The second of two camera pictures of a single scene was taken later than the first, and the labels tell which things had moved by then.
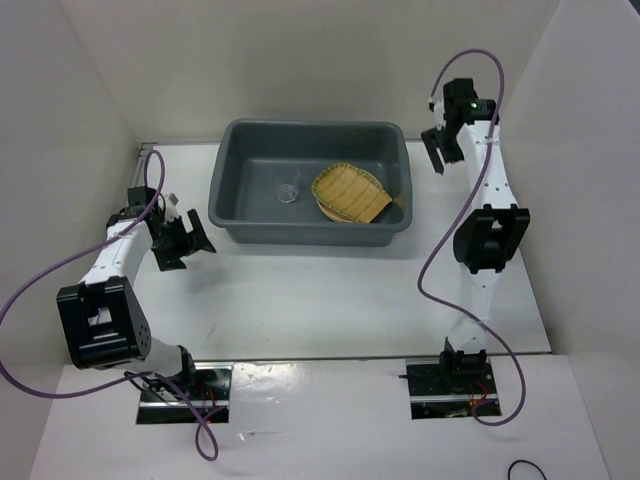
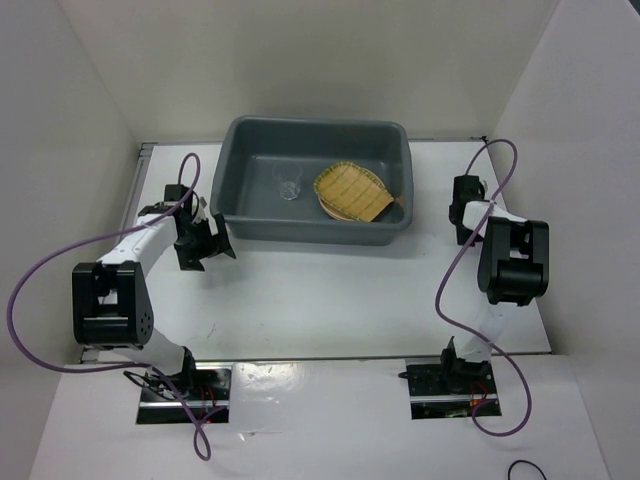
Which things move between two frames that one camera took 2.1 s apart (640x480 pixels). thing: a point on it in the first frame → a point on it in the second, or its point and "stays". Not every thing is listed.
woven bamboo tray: [352, 191] stays
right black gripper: [429, 139] → [462, 236]
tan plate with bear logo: [332, 213] stays
